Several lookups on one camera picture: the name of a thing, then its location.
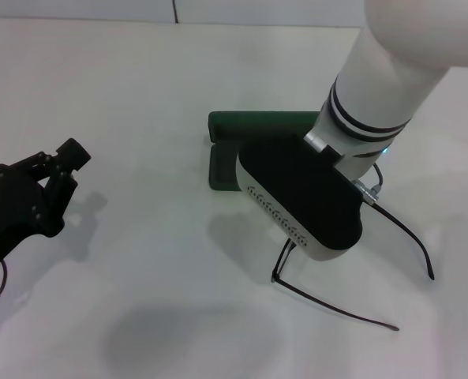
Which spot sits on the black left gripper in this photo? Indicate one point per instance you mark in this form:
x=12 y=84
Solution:
x=16 y=205

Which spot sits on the black glasses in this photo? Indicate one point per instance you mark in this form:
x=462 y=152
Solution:
x=274 y=277

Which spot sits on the green glasses case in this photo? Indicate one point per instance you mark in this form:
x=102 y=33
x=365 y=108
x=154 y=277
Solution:
x=222 y=173

